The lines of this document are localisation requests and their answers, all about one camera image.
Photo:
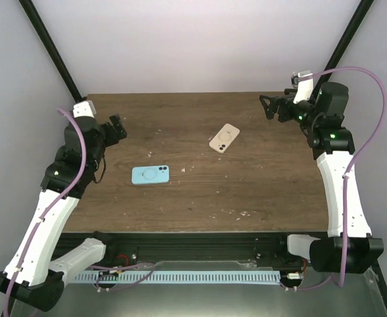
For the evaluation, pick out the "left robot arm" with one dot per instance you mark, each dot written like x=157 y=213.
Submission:
x=32 y=276

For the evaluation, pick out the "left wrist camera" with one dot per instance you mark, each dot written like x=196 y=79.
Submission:
x=84 y=109

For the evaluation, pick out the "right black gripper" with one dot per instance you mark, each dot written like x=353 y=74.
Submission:
x=284 y=102

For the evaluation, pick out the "light blue phone case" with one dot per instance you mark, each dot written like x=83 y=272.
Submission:
x=144 y=175

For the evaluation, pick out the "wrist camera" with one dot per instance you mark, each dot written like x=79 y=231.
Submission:
x=297 y=77
x=84 y=109

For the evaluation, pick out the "black frame post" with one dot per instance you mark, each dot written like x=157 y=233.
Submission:
x=351 y=29
x=38 y=25

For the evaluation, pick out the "left black frame post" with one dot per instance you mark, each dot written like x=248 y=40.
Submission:
x=38 y=25

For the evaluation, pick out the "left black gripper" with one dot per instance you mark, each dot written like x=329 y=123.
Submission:
x=113 y=137

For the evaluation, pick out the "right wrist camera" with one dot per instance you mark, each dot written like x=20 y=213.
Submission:
x=297 y=77

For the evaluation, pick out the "right black frame post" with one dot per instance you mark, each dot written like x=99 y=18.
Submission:
x=351 y=29

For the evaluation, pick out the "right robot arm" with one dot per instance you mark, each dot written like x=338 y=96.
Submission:
x=349 y=245

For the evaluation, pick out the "beige phone case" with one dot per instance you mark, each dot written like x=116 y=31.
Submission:
x=223 y=139

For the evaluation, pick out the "light blue cable duct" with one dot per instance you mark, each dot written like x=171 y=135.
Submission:
x=196 y=277

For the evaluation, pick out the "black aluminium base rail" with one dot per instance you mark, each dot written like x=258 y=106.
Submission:
x=267 y=249

